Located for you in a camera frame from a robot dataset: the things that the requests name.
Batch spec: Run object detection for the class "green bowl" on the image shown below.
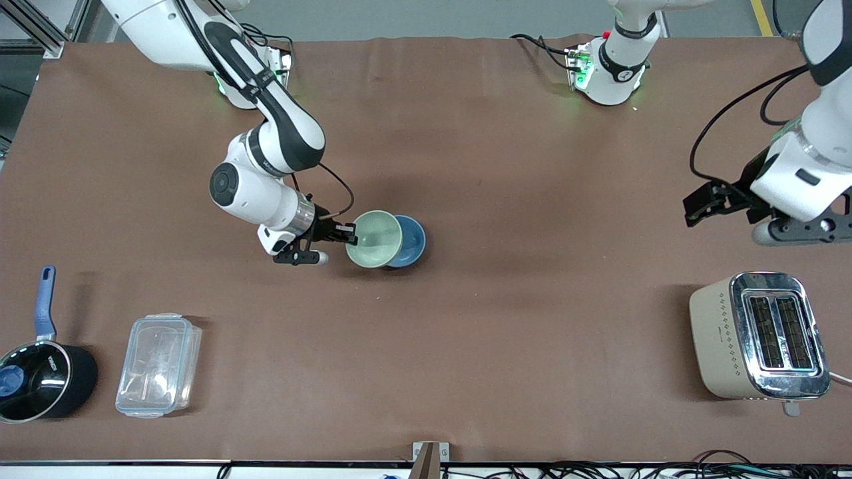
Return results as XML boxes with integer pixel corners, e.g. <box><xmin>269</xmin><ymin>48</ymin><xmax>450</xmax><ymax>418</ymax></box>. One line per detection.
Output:
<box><xmin>345</xmin><ymin>210</ymin><xmax>404</xmax><ymax>269</ymax></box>

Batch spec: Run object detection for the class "blue bowl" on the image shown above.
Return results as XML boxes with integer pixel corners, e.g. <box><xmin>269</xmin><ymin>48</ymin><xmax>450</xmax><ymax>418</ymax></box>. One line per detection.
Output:
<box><xmin>385</xmin><ymin>214</ymin><xmax>427</xmax><ymax>269</ymax></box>

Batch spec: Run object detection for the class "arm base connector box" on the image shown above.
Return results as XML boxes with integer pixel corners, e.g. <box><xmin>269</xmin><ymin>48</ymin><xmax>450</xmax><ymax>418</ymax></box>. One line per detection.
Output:
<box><xmin>266</xmin><ymin>45</ymin><xmax>294</xmax><ymax>90</ymax></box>
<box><xmin>564</xmin><ymin>43</ymin><xmax>594</xmax><ymax>91</ymax></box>

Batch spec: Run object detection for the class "beige chrome toaster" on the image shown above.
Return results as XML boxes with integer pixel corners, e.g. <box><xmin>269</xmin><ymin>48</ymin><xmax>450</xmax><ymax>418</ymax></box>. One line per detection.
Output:
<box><xmin>689</xmin><ymin>271</ymin><xmax>832</xmax><ymax>418</ymax></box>

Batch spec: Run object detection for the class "brown table mat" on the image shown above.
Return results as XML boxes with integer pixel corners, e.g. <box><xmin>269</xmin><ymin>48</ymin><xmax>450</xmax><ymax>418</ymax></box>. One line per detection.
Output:
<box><xmin>0</xmin><ymin>35</ymin><xmax>852</xmax><ymax>464</ymax></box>

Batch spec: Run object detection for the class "clear plastic food container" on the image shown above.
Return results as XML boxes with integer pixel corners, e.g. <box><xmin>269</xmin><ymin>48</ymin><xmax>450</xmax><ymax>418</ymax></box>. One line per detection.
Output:
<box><xmin>114</xmin><ymin>313</ymin><xmax>203</xmax><ymax>419</ymax></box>

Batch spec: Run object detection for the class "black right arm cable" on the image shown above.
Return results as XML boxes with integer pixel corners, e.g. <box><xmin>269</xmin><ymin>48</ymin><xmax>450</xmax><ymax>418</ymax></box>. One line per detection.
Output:
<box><xmin>290</xmin><ymin>162</ymin><xmax>355</xmax><ymax>222</ymax></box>

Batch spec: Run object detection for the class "black base power cable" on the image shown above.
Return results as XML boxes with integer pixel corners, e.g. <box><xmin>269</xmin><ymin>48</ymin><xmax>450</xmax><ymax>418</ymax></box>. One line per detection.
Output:
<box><xmin>510</xmin><ymin>33</ymin><xmax>574</xmax><ymax>71</ymax></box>

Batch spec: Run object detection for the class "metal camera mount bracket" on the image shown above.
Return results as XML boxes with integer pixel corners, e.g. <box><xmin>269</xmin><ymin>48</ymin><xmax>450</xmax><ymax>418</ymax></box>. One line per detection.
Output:
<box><xmin>411</xmin><ymin>441</ymin><xmax>450</xmax><ymax>479</ymax></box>

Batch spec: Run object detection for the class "black cable bundle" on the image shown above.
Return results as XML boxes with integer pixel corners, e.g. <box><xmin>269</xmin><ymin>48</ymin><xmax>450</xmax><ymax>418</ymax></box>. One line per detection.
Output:
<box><xmin>439</xmin><ymin>450</ymin><xmax>852</xmax><ymax>479</ymax></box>

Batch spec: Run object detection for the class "black saucepan blue handle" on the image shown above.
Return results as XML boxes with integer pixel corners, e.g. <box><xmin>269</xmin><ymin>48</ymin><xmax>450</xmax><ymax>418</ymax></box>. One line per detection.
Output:
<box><xmin>0</xmin><ymin>265</ymin><xmax>99</xmax><ymax>424</ymax></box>

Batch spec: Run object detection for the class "aluminium frame profile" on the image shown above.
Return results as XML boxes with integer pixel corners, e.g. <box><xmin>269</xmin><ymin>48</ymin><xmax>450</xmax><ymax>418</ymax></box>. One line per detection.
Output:
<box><xmin>0</xmin><ymin>0</ymin><xmax>91</xmax><ymax>59</ymax></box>

